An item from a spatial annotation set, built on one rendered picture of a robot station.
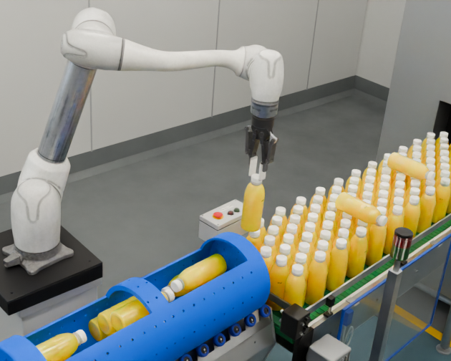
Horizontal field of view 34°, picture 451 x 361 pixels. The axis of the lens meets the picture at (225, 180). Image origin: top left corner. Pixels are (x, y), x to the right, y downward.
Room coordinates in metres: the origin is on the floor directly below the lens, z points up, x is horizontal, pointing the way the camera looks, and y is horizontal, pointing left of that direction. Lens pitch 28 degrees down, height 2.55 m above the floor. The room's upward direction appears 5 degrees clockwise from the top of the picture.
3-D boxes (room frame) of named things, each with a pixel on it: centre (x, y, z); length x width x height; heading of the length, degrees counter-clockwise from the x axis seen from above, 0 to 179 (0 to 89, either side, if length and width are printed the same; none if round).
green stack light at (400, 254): (2.14, -0.62, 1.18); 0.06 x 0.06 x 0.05
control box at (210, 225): (2.44, -0.02, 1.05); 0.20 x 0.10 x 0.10; 138
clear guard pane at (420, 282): (2.38, -0.72, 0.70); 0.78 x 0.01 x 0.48; 138
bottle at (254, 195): (2.24, -0.10, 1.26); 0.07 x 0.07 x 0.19
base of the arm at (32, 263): (2.09, 0.64, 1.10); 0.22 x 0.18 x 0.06; 140
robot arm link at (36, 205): (2.11, 0.63, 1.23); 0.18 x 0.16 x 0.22; 10
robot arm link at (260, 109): (2.24, -0.11, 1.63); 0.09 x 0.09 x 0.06
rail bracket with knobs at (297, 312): (1.99, -0.27, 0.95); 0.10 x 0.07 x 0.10; 48
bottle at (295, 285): (2.09, -0.27, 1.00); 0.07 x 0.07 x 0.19
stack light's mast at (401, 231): (2.14, -0.62, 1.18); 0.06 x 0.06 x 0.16
